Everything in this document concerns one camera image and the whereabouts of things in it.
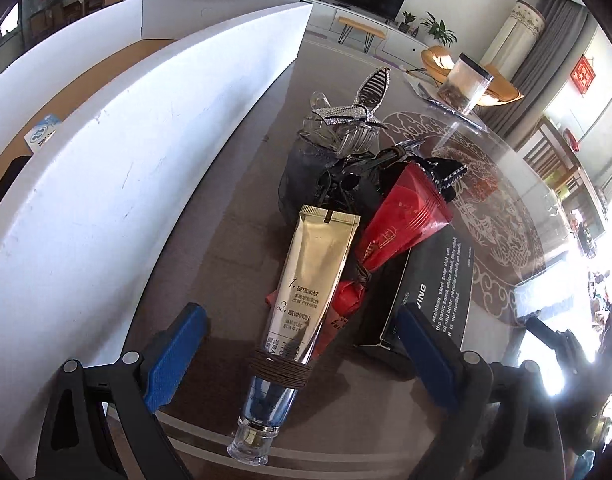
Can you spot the rhinestone claw hair clip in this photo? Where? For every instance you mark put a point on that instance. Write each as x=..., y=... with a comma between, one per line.
x=336, y=117

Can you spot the red round ornament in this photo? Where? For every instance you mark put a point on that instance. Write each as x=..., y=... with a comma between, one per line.
x=573, y=140

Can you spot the black bow with rhinestone trim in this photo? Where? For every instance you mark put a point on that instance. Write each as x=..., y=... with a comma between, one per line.
x=445, y=170

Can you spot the red wall hanging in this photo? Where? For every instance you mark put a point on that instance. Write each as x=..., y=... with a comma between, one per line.
x=583, y=74

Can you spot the yellow lounge chair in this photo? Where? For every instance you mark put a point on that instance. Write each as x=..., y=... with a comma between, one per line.
x=505, y=87

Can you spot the blue and white small box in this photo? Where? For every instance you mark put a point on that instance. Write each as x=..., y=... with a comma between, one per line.
x=43, y=135

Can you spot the tall green potted plant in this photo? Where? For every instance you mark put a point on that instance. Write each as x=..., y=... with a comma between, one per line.
x=438, y=30

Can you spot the black printed box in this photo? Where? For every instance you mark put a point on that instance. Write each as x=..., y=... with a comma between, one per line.
x=435, y=280

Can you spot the white cardboard box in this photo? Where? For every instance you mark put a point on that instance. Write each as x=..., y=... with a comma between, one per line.
x=136, y=185

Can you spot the wooden bench with metal legs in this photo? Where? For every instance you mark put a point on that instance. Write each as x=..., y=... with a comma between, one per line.
x=361, y=26

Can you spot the white television cabinet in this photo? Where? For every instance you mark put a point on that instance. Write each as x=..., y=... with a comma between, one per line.
x=326, y=10

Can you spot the brown wooden chair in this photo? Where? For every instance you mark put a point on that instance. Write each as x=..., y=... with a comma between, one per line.
x=555, y=160

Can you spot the grey curtain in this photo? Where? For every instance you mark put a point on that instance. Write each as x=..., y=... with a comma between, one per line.
x=555, y=60

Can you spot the black plastic hair clip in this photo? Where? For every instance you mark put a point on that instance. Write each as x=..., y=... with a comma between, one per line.
x=346, y=185

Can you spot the clear plastic bag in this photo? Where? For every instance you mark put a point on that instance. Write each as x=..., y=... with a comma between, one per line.
x=425, y=95

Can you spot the small potted plant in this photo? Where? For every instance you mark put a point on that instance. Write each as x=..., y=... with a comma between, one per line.
x=408, y=20

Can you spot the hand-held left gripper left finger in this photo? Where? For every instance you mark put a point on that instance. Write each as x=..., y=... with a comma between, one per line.
x=171, y=360

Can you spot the gold cosmetic tube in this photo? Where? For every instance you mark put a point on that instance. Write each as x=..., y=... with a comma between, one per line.
x=316, y=270

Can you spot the slim rhinestone hair clip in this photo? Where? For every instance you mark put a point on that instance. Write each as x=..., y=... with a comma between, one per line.
x=373, y=87

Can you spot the clear jar with black lid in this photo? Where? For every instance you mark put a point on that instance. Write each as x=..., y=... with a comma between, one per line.
x=463, y=85

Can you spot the rimless glasses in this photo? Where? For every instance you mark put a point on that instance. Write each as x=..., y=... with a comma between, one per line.
x=395, y=152

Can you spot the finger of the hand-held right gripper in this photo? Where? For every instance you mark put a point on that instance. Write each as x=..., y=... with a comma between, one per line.
x=550, y=332

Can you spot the red foil packet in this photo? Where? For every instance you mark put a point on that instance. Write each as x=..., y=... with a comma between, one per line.
x=405, y=215

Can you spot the black organza scrunchie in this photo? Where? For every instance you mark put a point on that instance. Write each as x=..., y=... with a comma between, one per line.
x=301, y=170

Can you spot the covered standing air conditioner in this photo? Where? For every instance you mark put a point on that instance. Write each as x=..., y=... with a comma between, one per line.
x=515, y=35

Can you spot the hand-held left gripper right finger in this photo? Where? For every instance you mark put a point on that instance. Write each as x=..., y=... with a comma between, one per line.
x=430, y=355

